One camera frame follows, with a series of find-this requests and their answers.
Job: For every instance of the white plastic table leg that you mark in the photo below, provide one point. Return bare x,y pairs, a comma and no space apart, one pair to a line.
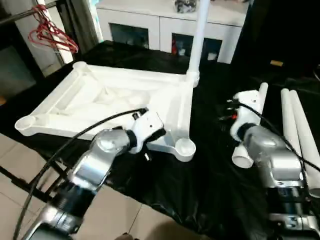
199,40
290,115
262,92
305,130

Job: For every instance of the white plastic table top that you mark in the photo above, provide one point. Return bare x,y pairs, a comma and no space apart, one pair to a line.
110,95

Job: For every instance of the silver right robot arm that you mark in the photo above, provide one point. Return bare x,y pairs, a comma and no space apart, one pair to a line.
275,160

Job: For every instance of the small yellow label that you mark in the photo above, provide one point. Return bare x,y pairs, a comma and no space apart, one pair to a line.
276,63

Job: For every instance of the black plastic mat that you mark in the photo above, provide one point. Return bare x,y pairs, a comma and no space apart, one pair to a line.
200,190

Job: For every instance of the white cabinet with glass doors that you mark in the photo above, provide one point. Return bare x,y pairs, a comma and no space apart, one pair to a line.
150,22

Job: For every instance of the dark object on cabinet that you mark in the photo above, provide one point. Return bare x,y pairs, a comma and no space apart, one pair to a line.
185,6

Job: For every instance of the grey curtain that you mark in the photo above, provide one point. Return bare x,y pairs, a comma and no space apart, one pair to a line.
82,22

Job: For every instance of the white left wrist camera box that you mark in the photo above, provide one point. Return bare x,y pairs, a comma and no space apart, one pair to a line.
147,125

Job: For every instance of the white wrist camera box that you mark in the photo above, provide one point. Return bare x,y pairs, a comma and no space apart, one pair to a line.
147,125
246,112

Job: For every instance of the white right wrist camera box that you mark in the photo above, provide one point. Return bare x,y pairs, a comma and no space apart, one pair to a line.
246,112

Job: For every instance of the black metal table frame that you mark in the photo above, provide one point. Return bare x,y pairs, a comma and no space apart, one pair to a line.
25,182

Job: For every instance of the dark metal clothes rail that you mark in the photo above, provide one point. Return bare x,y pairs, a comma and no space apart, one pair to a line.
30,12

